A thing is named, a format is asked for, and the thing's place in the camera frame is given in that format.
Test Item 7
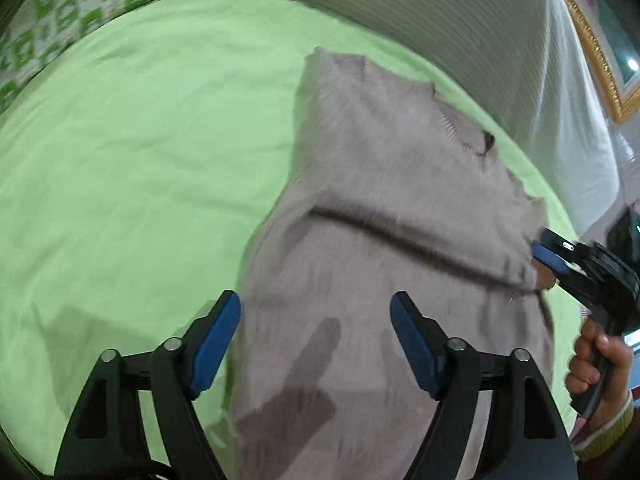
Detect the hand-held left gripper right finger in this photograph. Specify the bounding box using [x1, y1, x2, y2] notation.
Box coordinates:
[390, 291, 576, 480]

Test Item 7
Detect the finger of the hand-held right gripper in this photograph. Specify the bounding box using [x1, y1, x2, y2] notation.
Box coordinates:
[530, 227, 587, 283]

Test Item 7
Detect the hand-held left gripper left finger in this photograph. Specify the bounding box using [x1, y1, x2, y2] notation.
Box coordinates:
[54, 289, 241, 480]

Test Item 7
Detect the beige knitted sweater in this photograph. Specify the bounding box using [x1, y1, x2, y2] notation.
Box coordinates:
[223, 46, 556, 480]

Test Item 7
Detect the person's right forearm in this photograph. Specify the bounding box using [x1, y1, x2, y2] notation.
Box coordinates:
[571, 386, 640, 462]

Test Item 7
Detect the person's right hand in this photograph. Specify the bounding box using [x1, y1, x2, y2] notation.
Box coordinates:
[565, 318, 635, 423]

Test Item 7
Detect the green bed sheet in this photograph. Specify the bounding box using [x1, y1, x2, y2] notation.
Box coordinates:
[0, 0, 593, 477]

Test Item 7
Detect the gold framed picture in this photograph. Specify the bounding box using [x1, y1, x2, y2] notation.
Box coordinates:
[544, 0, 640, 126]

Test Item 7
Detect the green patterned white blanket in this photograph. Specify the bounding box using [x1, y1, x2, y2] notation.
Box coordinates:
[0, 0, 203, 116]

